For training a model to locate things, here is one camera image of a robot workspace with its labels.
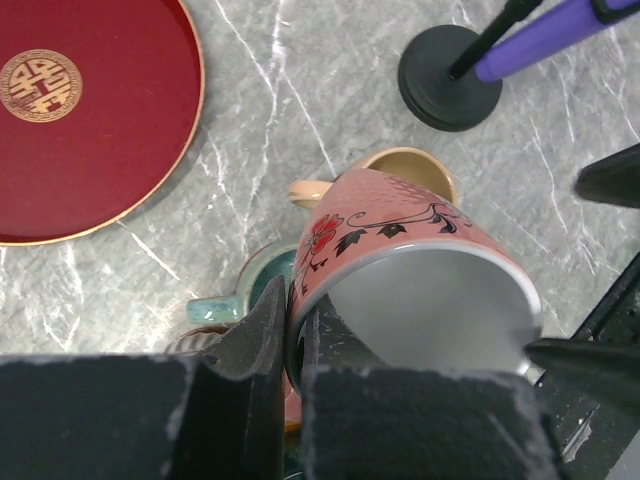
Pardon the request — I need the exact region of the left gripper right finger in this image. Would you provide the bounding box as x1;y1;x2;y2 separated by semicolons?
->
301;299;560;479

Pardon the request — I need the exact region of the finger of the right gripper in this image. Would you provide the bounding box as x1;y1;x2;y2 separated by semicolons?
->
574;144;640;208
525;338;639;395

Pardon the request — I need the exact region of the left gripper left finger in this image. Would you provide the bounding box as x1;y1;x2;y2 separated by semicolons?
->
1;277;286;479

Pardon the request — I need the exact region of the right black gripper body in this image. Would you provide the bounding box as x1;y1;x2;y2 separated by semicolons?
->
536;257;639;479

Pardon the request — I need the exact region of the grey striped mug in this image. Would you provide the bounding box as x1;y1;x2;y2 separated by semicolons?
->
165;326;228;355

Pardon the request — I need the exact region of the teal glazed mug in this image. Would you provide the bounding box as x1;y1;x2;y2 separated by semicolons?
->
186;240;297;325

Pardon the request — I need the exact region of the pink floral cup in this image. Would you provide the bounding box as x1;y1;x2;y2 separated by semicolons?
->
285;169;543;388

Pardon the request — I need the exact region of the beige ceramic mug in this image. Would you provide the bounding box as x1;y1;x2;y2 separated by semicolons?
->
288;147;460;209

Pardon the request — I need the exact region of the wooden coaster four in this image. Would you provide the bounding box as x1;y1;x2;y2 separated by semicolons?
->
283;374;302;433

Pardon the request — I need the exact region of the purple toy microphone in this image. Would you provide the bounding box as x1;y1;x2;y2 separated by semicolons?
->
475;0;639;83

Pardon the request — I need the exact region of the black stand of purple microphone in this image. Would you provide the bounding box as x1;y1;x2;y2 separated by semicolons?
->
398;0;540;132

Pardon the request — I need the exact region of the red round tray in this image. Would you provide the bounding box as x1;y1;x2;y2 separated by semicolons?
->
1;1;205;246

